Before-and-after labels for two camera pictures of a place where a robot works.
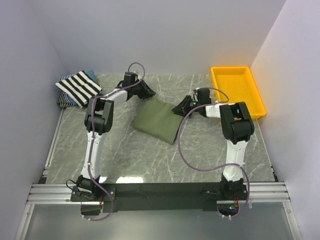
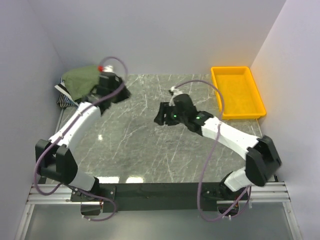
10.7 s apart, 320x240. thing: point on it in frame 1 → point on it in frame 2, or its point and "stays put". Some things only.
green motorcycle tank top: [156, 117] → [79, 80]
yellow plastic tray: [239, 84] stays put
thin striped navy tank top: [63, 101] stays put
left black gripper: [147, 92] → [125, 94]
